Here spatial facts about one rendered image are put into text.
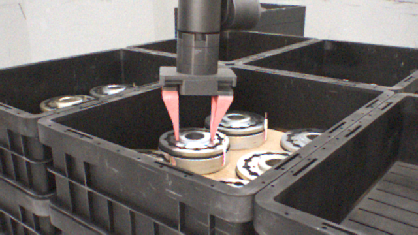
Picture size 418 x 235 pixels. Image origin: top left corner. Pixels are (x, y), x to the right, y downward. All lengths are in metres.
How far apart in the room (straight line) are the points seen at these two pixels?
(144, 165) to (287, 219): 0.15
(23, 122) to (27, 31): 3.27
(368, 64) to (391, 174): 0.49
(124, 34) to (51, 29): 0.74
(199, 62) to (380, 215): 0.29
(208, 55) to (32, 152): 0.26
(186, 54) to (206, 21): 0.05
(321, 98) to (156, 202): 0.37
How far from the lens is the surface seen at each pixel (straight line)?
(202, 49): 0.57
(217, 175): 0.60
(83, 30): 4.05
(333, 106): 0.71
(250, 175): 0.53
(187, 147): 0.60
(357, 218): 0.54
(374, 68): 1.10
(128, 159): 0.42
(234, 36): 1.27
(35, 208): 0.61
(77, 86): 0.93
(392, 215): 0.56
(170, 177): 0.38
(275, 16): 2.34
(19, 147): 0.62
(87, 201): 0.51
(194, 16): 0.56
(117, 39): 4.25
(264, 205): 0.33
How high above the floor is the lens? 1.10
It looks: 19 degrees down
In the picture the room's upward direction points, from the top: straight up
